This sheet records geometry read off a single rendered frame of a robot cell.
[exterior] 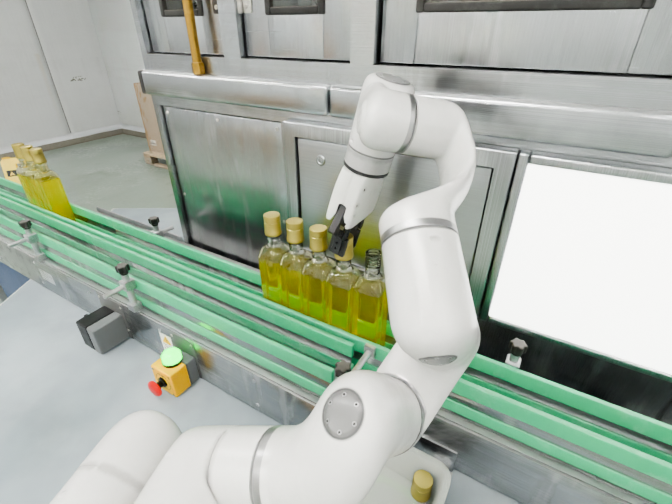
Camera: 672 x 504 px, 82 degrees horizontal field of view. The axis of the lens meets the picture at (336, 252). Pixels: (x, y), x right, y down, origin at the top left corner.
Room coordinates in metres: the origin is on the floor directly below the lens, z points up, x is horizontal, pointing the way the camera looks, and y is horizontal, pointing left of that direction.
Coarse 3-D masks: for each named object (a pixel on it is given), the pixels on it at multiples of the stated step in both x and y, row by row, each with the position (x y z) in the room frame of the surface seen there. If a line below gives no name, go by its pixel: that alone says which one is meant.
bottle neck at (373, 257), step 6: (366, 252) 0.59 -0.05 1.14; (372, 252) 0.60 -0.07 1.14; (378, 252) 0.60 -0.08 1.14; (366, 258) 0.59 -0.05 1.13; (372, 258) 0.58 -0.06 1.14; (378, 258) 0.58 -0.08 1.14; (366, 264) 0.59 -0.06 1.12; (372, 264) 0.58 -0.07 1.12; (378, 264) 0.58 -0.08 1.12; (366, 270) 0.59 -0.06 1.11; (372, 270) 0.58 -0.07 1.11; (378, 270) 0.58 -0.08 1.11; (366, 276) 0.59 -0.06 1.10; (372, 276) 0.58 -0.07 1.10; (378, 276) 0.58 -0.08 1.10
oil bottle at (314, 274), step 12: (312, 264) 0.64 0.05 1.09; (324, 264) 0.64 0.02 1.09; (312, 276) 0.63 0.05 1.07; (324, 276) 0.62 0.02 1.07; (312, 288) 0.63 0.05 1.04; (324, 288) 0.62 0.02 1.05; (312, 300) 0.63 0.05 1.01; (324, 300) 0.62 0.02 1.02; (312, 312) 0.63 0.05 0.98; (324, 312) 0.62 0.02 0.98
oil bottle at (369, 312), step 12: (360, 276) 0.59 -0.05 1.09; (384, 276) 0.60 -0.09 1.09; (360, 288) 0.58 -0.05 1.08; (372, 288) 0.57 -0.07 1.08; (384, 288) 0.58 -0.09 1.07; (360, 300) 0.57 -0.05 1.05; (372, 300) 0.56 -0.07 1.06; (384, 300) 0.58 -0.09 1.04; (360, 312) 0.57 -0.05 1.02; (372, 312) 0.56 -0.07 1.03; (384, 312) 0.58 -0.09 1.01; (360, 324) 0.57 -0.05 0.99; (372, 324) 0.56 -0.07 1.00; (384, 324) 0.59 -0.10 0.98; (360, 336) 0.57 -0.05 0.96; (372, 336) 0.56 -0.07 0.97; (384, 336) 0.59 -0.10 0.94
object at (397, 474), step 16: (400, 464) 0.41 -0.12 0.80; (416, 464) 0.40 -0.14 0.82; (432, 464) 0.39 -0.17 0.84; (384, 480) 0.40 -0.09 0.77; (400, 480) 0.40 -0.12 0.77; (448, 480) 0.36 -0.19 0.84; (368, 496) 0.37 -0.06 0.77; (384, 496) 0.37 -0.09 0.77; (400, 496) 0.37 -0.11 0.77; (432, 496) 0.37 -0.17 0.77
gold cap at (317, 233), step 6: (312, 228) 0.65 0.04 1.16; (318, 228) 0.65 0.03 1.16; (324, 228) 0.65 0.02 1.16; (312, 234) 0.64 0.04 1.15; (318, 234) 0.63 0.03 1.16; (324, 234) 0.64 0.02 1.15; (312, 240) 0.64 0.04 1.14; (318, 240) 0.63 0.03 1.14; (324, 240) 0.64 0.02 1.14; (312, 246) 0.64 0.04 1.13; (318, 246) 0.63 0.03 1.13; (324, 246) 0.64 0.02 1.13
